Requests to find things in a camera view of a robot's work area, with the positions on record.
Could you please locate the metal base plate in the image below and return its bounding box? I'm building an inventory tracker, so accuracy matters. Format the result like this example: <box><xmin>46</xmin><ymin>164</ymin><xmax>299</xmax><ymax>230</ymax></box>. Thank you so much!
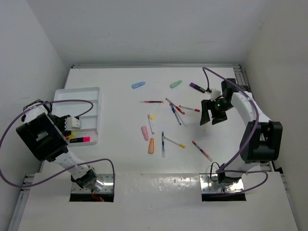
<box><xmin>199</xmin><ymin>173</ymin><xmax>244</xmax><ymax>194</ymax></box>
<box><xmin>71</xmin><ymin>174</ymin><xmax>115</xmax><ymax>194</ymax></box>

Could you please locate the purple black highlighter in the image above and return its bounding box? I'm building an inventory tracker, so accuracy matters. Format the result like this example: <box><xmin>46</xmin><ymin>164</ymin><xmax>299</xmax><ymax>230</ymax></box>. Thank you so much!
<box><xmin>190</xmin><ymin>82</ymin><xmax>206</xmax><ymax>93</ymax></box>

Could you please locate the blue pen centre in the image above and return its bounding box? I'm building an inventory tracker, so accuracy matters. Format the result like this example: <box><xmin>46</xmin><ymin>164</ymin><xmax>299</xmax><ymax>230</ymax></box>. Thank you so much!
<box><xmin>169</xmin><ymin>103</ymin><xmax>182</xmax><ymax>125</ymax></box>

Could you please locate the red gel pen lower right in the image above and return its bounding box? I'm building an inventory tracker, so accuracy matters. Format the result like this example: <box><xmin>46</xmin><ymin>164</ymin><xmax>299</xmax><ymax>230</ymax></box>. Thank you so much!
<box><xmin>192</xmin><ymin>141</ymin><xmax>213</xmax><ymax>162</ymax></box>

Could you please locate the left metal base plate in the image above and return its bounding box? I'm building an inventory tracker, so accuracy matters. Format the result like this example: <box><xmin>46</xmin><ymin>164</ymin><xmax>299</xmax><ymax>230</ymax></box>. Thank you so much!
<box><xmin>71</xmin><ymin>174</ymin><xmax>115</xmax><ymax>194</ymax></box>

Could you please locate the red gel pen horizontal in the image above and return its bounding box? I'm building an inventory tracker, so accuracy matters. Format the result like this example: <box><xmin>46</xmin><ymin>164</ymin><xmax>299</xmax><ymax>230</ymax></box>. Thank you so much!
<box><xmin>139</xmin><ymin>101</ymin><xmax>164</xmax><ymax>103</ymax></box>

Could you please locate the pink white marker pen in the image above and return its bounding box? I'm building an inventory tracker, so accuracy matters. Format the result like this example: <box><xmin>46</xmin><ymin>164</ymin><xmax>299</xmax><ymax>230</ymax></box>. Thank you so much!
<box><xmin>147</xmin><ymin>114</ymin><xmax>154</xmax><ymax>134</ymax></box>

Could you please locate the pink black highlighter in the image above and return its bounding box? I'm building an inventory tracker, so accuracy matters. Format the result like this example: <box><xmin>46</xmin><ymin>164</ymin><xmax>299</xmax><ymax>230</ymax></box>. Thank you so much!
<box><xmin>69</xmin><ymin>137</ymin><xmax>90</xmax><ymax>143</ymax></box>

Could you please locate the orange eraser case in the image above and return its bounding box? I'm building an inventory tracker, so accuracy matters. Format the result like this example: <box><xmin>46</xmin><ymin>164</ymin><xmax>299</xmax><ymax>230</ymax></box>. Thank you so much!
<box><xmin>148</xmin><ymin>138</ymin><xmax>155</xmax><ymax>154</ymax></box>

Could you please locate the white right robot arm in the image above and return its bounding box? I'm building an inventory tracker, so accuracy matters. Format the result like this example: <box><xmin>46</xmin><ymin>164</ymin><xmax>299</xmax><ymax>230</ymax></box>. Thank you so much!
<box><xmin>200</xmin><ymin>78</ymin><xmax>283</xmax><ymax>184</ymax></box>

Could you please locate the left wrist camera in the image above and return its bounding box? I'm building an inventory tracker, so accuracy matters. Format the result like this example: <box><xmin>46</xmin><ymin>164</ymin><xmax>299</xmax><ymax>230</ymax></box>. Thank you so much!
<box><xmin>64</xmin><ymin>116</ymin><xmax>82</xmax><ymax>130</ymax></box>

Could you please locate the red capped pen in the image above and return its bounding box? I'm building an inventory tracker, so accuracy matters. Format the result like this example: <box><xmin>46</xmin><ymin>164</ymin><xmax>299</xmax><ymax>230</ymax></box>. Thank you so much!
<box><xmin>166</xmin><ymin>98</ymin><xmax>185</xmax><ymax>115</ymax></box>

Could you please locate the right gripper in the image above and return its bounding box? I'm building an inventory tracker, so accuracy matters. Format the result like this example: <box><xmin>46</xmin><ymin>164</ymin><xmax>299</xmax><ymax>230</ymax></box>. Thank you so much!
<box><xmin>200</xmin><ymin>98</ymin><xmax>233</xmax><ymax>126</ymax></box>

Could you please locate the blue eraser case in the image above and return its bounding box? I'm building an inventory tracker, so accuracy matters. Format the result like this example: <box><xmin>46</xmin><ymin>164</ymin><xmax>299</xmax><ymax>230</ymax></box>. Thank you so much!
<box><xmin>131</xmin><ymin>81</ymin><xmax>145</xmax><ymax>89</ymax></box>

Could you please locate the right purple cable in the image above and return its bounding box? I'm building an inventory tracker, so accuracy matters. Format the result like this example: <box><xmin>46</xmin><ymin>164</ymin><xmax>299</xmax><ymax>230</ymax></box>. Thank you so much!
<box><xmin>202</xmin><ymin>66</ymin><xmax>269</xmax><ymax>197</ymax></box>

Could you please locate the yellow capped white marker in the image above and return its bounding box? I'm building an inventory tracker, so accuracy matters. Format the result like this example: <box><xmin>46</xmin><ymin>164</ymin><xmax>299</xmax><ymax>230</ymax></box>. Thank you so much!
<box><xmin>164</xmin><ymin>136</ymin><xmax>185</xmax><ymax>148</ymax></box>

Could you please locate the green eraser case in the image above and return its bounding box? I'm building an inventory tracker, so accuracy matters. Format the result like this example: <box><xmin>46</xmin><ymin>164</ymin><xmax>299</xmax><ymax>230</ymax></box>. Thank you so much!
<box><xmin>169</xmin><ymin>80</ymin><xmax>182</xmax><ymax>89</ymax></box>

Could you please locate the red white marker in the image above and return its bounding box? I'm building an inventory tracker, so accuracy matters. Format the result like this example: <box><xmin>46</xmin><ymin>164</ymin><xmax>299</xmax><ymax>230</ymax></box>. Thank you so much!
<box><xmin>179</xmin><ymin>105</ymin><xmax>200</xmax><ymax>112</ymax></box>

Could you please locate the blue gel pen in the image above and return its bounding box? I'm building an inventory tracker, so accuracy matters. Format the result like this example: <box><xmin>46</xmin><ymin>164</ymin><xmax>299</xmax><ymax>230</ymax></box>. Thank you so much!
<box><xmin>161</xmin><ymin>131</ymin><xmax>166</xmax><ymax>158</ymax></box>

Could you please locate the yellow tipped white marker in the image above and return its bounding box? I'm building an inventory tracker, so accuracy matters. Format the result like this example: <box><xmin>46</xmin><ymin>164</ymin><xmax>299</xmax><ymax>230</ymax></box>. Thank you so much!
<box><xmin>151</xmin><ymin>103</ymin><xmax>163</xmax><ymax>120</ymax></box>

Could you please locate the yellow black highlighter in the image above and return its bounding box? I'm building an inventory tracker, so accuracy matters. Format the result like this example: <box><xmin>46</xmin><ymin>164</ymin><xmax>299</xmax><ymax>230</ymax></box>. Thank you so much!
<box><xmin>68</xmin><ymin>131</ymin><xmax>75</xmax><ymax>138</ymax></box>

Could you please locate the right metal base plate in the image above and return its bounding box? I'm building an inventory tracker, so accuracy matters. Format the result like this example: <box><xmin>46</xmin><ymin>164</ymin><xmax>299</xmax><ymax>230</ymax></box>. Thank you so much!
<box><xmin>199</xmin><ymin>173</ymin><xmax>244</xmax><ymax>194</ymax></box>

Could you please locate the white plastic organizer tray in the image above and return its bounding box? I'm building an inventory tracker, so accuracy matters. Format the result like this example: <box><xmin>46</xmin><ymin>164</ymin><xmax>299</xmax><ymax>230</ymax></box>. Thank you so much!
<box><xmin>52</xmin><ymin>87</ymin><xmax>101</xmax><ymax>147</ymax></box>

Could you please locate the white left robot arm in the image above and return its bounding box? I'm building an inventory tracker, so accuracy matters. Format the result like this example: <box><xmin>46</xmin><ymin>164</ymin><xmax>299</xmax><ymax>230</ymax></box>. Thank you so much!
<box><xmin>16</xmin><ymin>99</ymin><xmax>98</xmax><ymax>191</ymax></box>

